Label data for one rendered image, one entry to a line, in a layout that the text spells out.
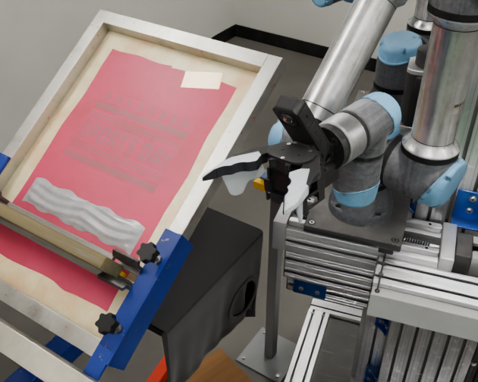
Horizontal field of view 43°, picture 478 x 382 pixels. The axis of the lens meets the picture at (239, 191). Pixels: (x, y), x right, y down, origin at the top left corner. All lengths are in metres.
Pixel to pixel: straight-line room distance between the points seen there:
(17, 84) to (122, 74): 2.32
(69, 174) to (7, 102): 2.38
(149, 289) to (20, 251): 0.40
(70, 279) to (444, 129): 0.87
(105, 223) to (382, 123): 0.72
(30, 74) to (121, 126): 2.45
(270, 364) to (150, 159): 1.45
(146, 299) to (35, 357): 0.25
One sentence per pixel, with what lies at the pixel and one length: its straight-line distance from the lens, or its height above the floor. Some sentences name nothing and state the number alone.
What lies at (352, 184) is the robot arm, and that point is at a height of 1.56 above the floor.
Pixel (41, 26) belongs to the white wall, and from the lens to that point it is 3.96.
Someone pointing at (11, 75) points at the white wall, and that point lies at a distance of 3.88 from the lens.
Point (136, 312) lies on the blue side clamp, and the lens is 1.26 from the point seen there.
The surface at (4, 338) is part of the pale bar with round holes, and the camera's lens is 1.38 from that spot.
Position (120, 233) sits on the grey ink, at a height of 1.25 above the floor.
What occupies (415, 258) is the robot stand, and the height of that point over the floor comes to 1.19.
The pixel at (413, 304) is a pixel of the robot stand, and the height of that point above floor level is 1.17.
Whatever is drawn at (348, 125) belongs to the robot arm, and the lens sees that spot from 0.92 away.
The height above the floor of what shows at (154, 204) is 1.30.
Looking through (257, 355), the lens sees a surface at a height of 0.01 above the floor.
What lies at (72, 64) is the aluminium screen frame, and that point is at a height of 1.46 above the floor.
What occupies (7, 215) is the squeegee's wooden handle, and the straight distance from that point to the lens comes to 1.46.
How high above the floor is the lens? 2.15
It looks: 37 degrees down
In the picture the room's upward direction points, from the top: straight up
